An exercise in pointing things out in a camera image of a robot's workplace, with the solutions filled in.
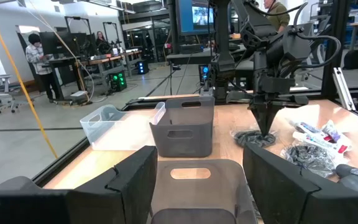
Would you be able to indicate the white floor box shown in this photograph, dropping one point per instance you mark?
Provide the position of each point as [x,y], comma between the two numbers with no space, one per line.
[79,94]

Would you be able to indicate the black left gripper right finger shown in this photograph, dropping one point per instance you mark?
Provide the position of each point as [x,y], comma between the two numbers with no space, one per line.
[291,199]

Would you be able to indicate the person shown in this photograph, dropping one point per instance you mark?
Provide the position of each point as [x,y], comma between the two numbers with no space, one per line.
[101,42]
[278,15]
[39,62]

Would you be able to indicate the wooden top workbench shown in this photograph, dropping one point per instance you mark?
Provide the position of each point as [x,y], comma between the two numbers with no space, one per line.
[104,59]

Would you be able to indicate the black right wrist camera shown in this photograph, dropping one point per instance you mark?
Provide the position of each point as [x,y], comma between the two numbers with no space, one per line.
[297,46]

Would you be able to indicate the grey metal bracket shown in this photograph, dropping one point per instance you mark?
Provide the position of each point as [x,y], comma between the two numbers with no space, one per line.
[206,92]

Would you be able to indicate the black monitor desk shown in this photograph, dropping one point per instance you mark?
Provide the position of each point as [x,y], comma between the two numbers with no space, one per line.
[191,57]

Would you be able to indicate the black monitor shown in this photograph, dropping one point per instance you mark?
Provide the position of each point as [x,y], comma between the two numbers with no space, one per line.
[57,43]

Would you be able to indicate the silver aluminium bar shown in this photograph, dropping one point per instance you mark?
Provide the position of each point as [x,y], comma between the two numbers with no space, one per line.
[342,87]

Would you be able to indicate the black backpack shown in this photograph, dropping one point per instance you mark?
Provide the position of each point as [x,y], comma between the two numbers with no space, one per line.
[354,60]

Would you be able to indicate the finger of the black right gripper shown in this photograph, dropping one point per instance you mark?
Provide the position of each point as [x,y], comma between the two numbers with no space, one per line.
[261,116]
[273,116]

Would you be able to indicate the clear plastic bin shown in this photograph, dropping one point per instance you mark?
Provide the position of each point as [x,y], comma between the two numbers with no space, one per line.
[117,133]

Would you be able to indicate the computer tower green lights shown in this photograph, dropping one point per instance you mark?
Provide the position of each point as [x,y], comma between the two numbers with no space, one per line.
[118,81]

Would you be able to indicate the white purple toothpaste tube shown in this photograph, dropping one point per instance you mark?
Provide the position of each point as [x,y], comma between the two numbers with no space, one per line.
[331,132]

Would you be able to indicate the black frame post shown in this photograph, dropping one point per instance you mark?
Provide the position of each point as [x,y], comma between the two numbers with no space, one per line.
[331,81]

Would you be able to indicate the computer tower blue lights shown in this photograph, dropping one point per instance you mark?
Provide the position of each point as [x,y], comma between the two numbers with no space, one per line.
[204,73]
[142,67]

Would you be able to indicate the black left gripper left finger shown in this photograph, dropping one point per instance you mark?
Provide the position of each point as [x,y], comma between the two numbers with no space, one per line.
[73,205]

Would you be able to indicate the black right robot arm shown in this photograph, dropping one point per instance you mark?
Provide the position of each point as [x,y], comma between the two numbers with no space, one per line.
[224,37]

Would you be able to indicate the grey squeeze tube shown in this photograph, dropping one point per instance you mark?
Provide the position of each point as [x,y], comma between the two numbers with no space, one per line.
[356,183]

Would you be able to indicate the smoky grey plastic bin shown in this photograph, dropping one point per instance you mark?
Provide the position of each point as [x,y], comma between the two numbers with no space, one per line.
[182,124]
[197,196]

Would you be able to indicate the large blue-screen monitor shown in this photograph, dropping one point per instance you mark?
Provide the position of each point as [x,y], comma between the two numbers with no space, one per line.
[185,18]

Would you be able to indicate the black monitor post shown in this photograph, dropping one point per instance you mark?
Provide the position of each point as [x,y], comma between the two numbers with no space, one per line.
[172,25]

